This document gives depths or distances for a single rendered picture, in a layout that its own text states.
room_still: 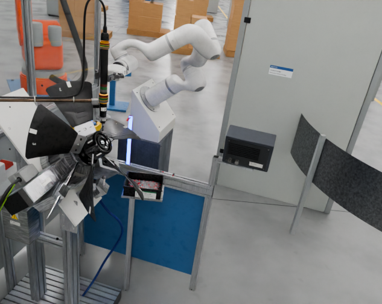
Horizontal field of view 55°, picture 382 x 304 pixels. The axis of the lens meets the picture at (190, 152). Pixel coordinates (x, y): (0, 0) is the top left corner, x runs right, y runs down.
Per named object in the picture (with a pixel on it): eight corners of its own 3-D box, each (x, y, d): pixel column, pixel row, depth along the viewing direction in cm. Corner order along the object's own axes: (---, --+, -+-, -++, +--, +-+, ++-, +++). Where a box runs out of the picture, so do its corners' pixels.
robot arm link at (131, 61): (122, 55, 184) (131, 72, 186) (133, 50, 195) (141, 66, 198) (109, 62, 187) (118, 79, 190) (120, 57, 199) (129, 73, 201)
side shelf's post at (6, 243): (7, 293, 237) (-7, 183, 200) (11, 288, 241) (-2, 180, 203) (12, 295, 237) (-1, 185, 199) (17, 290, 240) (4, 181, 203)
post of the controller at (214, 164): (207, 186, 221) (213, 157, 212) (209, 183, 223) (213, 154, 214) (212, 187, 220) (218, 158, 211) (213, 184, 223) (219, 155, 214)
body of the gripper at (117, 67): (128, 78, 186) (118, 84, 176) (109, 74, 188) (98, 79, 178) (128, 63, 182) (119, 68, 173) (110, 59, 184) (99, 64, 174)
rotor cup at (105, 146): (85, 171, 175) (105, 160, 169) (67, 145, 171) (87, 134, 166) (101, 158, 187) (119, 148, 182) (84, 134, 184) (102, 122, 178)
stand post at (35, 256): (32, 309, 230) (16, 142, 177) (41, 298, 237) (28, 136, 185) (38, 310, 229) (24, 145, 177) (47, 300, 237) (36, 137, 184)
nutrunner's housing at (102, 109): (99, 124, 179) (101, 26, 158) (98, 121, 182) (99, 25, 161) (107, 124, 180) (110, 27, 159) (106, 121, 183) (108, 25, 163)
